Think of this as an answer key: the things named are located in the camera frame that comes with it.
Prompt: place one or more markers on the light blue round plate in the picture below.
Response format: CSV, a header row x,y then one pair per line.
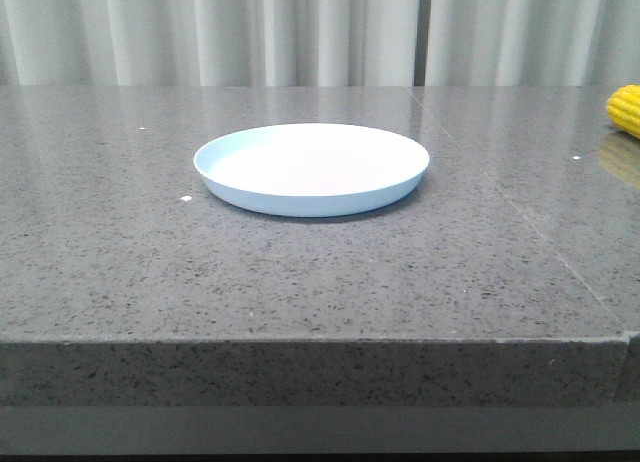
x,y
311,169

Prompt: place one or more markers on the yellow corn cob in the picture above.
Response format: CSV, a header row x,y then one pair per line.
x,y
623,109

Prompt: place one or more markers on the grey pleated curtain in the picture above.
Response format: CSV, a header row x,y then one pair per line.
x,y
271,43

